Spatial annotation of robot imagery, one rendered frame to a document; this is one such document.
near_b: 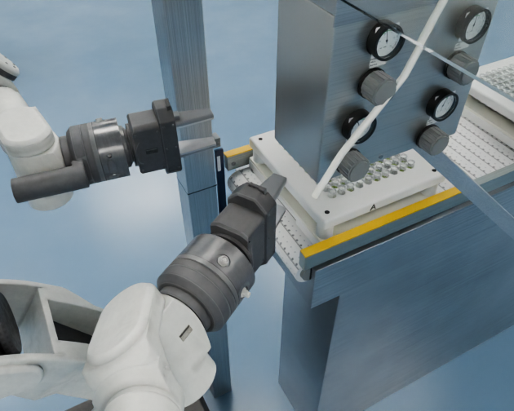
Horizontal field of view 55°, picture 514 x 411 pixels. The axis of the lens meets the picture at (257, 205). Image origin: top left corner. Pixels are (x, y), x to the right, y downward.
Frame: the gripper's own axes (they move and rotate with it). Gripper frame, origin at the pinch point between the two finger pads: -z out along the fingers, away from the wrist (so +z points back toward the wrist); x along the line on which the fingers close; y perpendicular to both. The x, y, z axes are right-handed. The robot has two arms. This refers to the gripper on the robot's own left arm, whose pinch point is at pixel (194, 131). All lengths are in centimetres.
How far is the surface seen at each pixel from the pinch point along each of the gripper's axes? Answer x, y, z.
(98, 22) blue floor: 104, -304, 3
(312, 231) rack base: 12.6, 14.9, -14.0
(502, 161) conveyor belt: 16, 8, -57
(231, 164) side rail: 13.3, -6.5, -7.3
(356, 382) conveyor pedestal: 80, 13, -33
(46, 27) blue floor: 103, -308, 39
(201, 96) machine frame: -1.3, -7.5, -3.3
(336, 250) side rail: 13.1, 19.6, -16.1
